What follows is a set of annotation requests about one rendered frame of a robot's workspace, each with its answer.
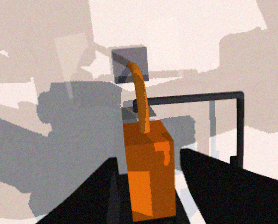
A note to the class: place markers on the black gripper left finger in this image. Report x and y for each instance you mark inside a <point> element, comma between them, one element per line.
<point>96,201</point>

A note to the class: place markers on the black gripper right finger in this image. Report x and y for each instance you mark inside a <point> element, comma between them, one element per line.
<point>226,194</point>

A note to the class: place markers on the orange power plug with cord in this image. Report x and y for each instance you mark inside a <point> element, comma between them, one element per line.
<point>150,159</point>

